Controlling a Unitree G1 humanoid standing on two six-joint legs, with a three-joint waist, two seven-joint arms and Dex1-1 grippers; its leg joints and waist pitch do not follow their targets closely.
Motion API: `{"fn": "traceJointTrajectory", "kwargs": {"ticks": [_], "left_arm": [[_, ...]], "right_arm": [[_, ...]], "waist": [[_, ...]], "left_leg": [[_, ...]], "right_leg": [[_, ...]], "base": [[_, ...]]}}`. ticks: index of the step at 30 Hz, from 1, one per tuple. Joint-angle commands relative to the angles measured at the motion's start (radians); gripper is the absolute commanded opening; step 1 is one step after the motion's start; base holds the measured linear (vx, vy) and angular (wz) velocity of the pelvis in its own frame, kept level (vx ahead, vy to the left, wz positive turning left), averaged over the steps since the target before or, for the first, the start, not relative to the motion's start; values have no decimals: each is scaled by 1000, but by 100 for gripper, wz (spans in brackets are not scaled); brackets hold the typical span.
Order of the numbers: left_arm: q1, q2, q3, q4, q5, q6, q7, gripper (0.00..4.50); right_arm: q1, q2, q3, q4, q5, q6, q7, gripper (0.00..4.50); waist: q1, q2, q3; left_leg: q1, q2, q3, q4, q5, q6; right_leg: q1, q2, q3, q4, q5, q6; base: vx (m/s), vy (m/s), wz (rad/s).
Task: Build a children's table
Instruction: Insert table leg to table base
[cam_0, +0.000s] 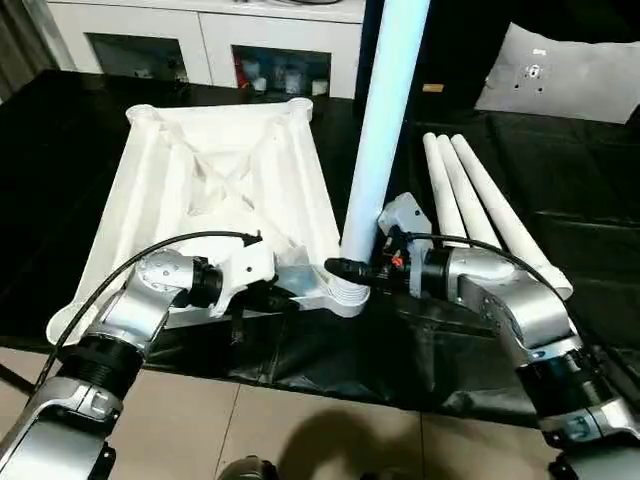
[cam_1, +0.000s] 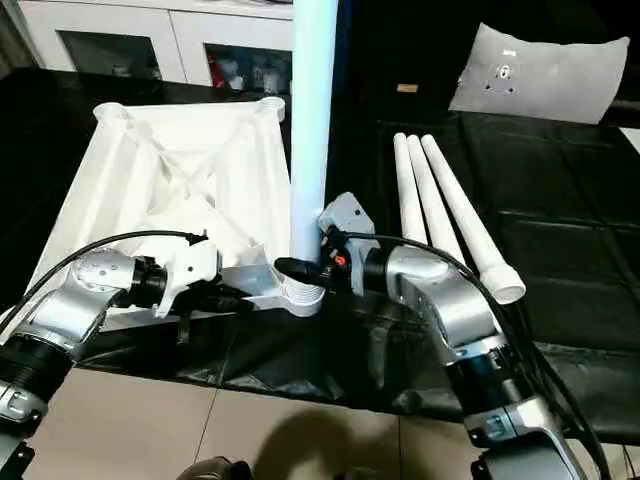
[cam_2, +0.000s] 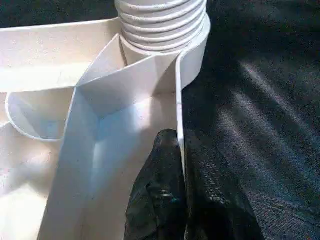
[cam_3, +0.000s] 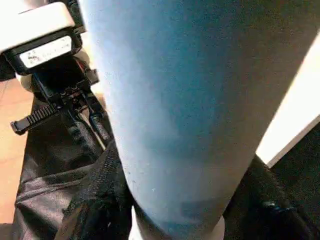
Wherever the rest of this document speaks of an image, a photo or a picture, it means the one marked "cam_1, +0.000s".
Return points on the white plastic table leg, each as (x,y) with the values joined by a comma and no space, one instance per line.
(465,210)
(430,200)
(407,190)
(310,125)

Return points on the white plastic table top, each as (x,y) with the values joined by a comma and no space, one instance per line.
(150,150)

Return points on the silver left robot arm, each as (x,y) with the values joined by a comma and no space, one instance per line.
(75,310)

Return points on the dark robot foot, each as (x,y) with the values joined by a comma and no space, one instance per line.
(220,470)

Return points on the small white cup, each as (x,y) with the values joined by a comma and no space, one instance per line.
(235,83)

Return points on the small tan label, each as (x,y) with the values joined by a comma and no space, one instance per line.
(407,88)

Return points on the red bottle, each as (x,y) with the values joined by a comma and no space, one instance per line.
(214,72)

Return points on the black cabinet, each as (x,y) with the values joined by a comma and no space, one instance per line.
(400,45)

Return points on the white glass-door cabinet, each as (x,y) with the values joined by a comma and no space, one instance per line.
(150,30)

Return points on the white flat board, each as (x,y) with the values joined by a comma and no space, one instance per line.
(630,137)

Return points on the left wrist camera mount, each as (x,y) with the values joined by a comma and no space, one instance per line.
(190,260)

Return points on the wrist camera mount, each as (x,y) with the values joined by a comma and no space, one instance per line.
(190,260)
(345,215)

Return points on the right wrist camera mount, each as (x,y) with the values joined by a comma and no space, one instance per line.
(345,215)

